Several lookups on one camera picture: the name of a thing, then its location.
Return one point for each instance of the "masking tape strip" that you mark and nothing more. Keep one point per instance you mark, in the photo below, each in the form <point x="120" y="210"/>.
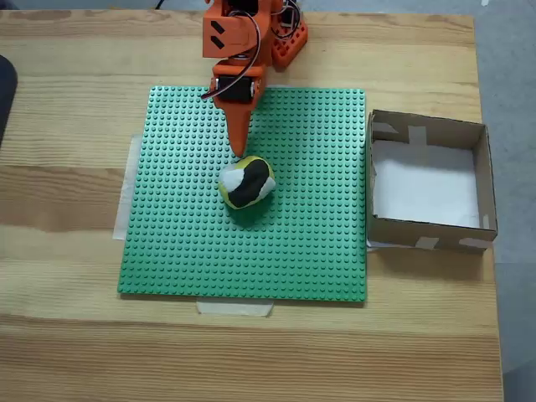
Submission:
<point x="234" y="308"/>
<point x="123" y="201"/>
<point x="278" y="86"/>

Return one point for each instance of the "green studded baseplate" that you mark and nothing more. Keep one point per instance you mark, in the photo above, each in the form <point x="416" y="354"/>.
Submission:
<point x="188" y="230"/>

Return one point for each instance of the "white yellow black soft ball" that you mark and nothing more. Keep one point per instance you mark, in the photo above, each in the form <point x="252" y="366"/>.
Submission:
<point x="247" y="184"/>

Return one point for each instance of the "brown cardboard box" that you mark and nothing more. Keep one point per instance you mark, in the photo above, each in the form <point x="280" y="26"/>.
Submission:
<point x="419" y="236"/>

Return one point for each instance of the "white paper sheet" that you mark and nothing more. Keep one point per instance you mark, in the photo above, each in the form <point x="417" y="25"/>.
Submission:
<point x="427" y="184"/>

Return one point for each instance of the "black rounded object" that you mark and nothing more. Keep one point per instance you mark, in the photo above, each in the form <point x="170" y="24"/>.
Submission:
<point x="6" y="92"/>

